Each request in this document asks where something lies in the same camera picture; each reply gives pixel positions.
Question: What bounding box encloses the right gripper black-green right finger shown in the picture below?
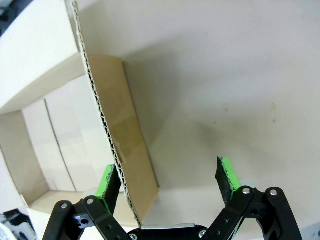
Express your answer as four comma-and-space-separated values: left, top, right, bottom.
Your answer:
207, 156, 303, 240

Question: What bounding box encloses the black and white item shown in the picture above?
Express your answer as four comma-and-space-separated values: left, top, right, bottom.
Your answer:
0, 207, 38, 240

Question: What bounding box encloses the brown cardboard shipping box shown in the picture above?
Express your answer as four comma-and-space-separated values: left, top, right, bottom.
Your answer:
0, 0, 161, 227

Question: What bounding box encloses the right gripper black-green left finger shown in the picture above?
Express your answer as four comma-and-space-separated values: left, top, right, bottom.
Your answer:
42, 164, 131, 240

